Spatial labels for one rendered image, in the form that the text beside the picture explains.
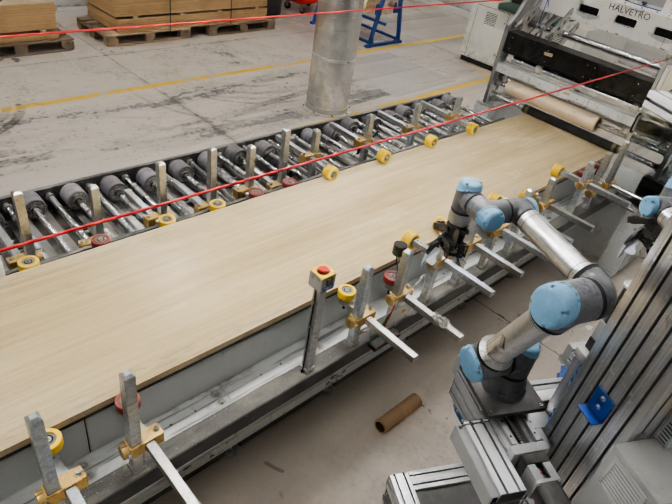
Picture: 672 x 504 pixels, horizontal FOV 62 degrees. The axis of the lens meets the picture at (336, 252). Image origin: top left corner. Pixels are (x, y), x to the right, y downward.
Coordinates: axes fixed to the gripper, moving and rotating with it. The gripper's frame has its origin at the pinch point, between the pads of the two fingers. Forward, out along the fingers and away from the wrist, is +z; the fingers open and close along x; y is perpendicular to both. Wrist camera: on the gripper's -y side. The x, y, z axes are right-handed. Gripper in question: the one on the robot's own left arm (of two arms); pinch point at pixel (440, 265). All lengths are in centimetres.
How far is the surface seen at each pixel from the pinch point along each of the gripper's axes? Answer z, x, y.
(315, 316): 30, -39, -10
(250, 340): 54, -60, -23
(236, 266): 42, -63, -56
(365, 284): 26.0, -16.2, -21.8
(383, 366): 132, 29, -67
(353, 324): 46, -18, -20
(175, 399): 66, -91, -7
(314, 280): 12.7, -41.6, -10.5
